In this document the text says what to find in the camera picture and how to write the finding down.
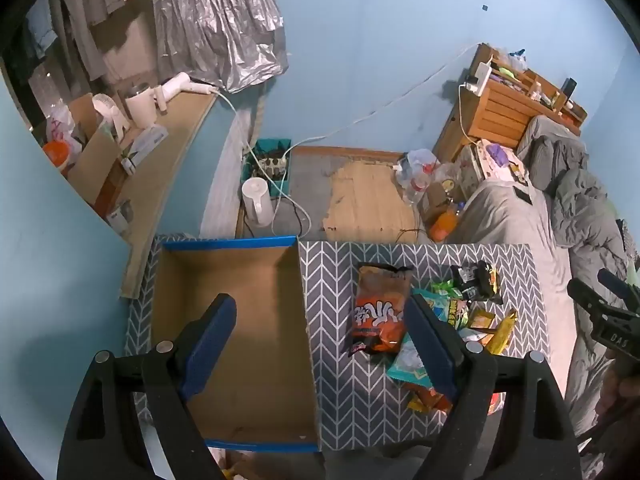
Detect silver foil curtain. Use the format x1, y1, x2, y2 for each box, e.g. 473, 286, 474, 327
149, 0, 290, 94

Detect grey duvet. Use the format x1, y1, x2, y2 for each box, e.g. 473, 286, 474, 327
516, 115, 637, 266

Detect white power cable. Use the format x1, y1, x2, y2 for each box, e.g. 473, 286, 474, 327
214, 42, 483, 241

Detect black and yellow snack packet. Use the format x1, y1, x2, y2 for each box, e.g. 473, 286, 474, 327
475, 260, 504, 304

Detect long yellow snack packet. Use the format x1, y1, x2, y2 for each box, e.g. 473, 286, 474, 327
484, 310, 519, 357

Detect orange yellow snack packet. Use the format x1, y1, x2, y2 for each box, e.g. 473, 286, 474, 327
406, 382, 454, 415

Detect hanging grey clothes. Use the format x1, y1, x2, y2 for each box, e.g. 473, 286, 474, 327
47, 0, 152, 82

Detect grey bed sheet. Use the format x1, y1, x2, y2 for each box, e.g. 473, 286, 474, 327
429, 180, 632, 438

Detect white hair dryer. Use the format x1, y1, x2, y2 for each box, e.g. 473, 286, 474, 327
152, 72, 222, 112

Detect printed pillow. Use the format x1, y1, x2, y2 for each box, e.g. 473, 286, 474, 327
461, 139, 532, 187

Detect clear bag of bottles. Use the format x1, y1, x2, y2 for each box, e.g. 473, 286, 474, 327
396, 148, 442, 204

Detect small tin can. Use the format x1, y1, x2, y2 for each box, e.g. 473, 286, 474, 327
104, 199, 136, 235

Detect light teal snack packet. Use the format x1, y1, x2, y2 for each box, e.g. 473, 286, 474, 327
385, 329, 437, 391

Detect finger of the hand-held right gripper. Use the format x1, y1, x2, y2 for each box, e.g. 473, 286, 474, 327
567, 278, 610, 318
598, 268, 640, 302

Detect small white fan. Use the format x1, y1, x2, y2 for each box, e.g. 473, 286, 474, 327
92, 92, 132, 137

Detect teal storage basket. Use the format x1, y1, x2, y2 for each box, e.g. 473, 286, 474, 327
241, 137, 293, 199

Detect green snack bag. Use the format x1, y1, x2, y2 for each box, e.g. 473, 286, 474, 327
415, 280, 472, 332

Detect white cylindrical cup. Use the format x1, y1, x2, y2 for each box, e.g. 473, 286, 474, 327
123, 87, 159, 129

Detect open brown cardboard box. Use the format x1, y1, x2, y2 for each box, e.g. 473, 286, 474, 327
66, 94, 132, 197

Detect wooden windowsill board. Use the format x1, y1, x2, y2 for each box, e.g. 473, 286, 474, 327
65, 87, 219, 302

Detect tissue box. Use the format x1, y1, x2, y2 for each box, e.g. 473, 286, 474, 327
119, 125, 169, 175

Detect white electric kettle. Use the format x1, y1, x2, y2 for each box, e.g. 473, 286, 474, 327
241, 176, 277, 227

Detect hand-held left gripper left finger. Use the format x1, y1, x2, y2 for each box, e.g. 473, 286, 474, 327
56, 293, 238, 480

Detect flat cardboard sheet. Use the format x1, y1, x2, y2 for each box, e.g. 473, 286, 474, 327
323, 162, 420, 244

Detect person's right hand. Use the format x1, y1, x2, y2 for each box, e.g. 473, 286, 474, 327
598, 351, 640, 415

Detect orange lidded container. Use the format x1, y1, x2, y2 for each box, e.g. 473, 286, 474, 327
42, 140, 72, 169

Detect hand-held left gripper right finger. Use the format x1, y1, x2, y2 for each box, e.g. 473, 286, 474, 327
404, 294, 583, 480

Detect power strip in basket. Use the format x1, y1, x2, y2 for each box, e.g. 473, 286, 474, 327
257, 156, 288, 178

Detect small yellow snack packet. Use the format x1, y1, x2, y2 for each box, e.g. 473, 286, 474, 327
467, 310, 497, 332

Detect white plastic bag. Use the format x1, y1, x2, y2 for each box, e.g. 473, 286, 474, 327
44, 104, 84, 157

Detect white wall power strip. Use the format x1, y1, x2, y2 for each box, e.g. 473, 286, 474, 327
464, 61, 494, 97

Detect large orange snack bag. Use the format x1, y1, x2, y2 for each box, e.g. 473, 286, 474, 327
347, 262, 416, 357

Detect wooden headboard shelf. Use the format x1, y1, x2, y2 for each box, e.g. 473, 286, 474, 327
432, 42, 589, 162

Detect blue-edged cardboard box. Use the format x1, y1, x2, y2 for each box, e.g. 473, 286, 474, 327
150, 235, 322, 454

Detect grey chevron tablecloth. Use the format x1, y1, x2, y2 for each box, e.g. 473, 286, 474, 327
122, 232, 552, 455

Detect orange drink bottle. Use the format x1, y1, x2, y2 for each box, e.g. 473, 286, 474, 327
429, 204, 464, 242

